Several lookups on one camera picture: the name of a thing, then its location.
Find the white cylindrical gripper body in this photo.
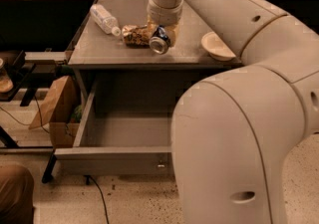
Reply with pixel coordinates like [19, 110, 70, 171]
[147, 0, 183, 26]

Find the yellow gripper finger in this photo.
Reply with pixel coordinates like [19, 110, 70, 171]
[147, 16, 159, 38]
[164, 24, 179, 48]

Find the blue pepsi can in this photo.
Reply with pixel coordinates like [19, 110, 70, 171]
[149, 26, 170, 55]

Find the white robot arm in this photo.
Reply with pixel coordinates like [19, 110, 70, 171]
[148, 0, 319, 224]

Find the grey cabinet counter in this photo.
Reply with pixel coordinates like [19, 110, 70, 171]
[68, 0, 243, 103]

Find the shiny snack bag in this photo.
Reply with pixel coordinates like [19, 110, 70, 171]
[122, 25, 151, 47]

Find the white paper bowl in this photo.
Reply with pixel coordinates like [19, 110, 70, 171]
[201, 32, 235, 61]

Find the clear plastic water bottle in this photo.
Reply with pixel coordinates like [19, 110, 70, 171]
[90, 4, 122, 37]

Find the brown cardboard box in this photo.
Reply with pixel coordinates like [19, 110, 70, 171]
[29, 76, 81, 148]

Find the person's brown trouser leg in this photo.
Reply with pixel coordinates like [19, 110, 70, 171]
[0, 165, 34, 224]

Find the black floor cable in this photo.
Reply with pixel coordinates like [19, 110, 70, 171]
[83, 174, 111, 224]

